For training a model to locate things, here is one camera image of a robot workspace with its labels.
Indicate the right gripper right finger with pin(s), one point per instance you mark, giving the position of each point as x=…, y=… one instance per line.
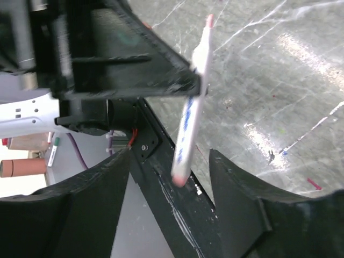
x=257, y=219

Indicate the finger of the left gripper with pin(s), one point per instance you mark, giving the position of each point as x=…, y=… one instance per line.
x=105, y=51

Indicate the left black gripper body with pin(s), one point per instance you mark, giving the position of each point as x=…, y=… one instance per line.
x=34, y=44

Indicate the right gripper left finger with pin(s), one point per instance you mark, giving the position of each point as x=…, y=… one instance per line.
x=77, y=217

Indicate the red white marker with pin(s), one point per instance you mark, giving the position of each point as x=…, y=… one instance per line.
x=193, y=108

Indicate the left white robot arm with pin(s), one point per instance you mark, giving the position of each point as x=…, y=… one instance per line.
x=41, y=111

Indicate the black base beam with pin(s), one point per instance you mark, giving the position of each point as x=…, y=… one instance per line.
x=186, y=216

